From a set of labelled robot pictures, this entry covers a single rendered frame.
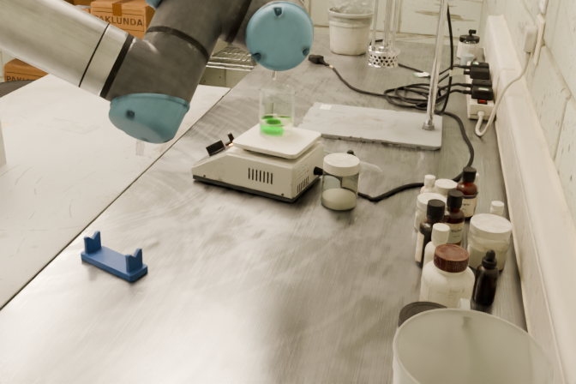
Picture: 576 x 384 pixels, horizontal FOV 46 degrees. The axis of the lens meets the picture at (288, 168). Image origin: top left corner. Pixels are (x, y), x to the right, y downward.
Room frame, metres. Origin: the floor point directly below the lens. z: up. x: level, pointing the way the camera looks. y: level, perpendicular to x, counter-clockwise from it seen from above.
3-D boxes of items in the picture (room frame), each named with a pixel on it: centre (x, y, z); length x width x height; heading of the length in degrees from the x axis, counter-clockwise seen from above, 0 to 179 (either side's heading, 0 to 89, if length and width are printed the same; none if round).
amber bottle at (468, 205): (1.00, -0.29, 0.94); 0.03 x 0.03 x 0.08
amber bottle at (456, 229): (0.90, -0.24, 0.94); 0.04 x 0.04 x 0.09
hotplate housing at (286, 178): (1.11, 0.04, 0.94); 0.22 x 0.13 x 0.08; 66
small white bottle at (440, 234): (0.80, -0.20, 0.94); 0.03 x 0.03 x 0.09
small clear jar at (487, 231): (0.85, -0.29, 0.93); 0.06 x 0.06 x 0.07
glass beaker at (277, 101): (1.11, 0.02, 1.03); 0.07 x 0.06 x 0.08; 70
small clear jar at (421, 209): (0.95, -0.22, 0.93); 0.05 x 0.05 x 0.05
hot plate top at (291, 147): (1.10, 0.02, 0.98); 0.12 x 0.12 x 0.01; 66
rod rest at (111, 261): (0.81, 0.23, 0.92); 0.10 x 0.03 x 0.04; 58
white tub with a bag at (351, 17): (2.09, -0.17, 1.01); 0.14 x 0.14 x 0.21
